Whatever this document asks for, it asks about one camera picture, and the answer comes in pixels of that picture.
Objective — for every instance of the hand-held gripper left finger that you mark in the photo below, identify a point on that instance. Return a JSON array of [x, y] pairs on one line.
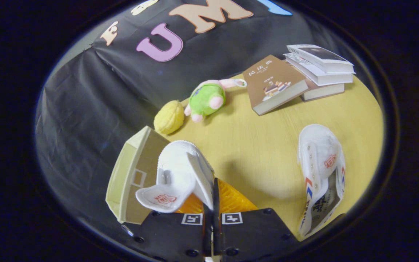
[[169, 236]]

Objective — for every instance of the beige fabric storage box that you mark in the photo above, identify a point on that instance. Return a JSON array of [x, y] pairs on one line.
[[144, 156]]

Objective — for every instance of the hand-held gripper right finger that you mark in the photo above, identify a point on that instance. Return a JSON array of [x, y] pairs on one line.
[[253, 233]]

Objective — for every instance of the yellow plush toy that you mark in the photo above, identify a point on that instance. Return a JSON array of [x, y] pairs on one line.
[[168, 117]]

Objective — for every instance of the white canvas shoe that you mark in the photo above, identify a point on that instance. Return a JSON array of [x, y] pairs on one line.
[[180, 160], [318, 145]]

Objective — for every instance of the green and pink plush toy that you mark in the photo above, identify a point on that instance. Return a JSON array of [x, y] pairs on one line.
[[206, 98]]

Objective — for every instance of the brown cover book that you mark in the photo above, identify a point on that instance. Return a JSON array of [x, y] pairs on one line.
[[271, 76]]

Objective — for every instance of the thin brown book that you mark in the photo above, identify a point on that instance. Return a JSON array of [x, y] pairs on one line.
[[324, 91]]

